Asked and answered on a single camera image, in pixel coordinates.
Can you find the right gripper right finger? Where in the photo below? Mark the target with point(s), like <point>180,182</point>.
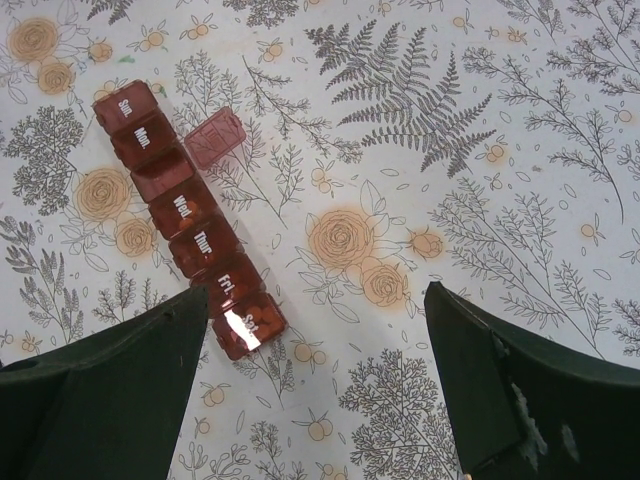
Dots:
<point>523,407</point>

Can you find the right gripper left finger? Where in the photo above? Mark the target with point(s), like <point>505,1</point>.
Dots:
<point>108,406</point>

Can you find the red weekly pill organizer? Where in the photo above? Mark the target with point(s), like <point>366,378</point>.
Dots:
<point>165,171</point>

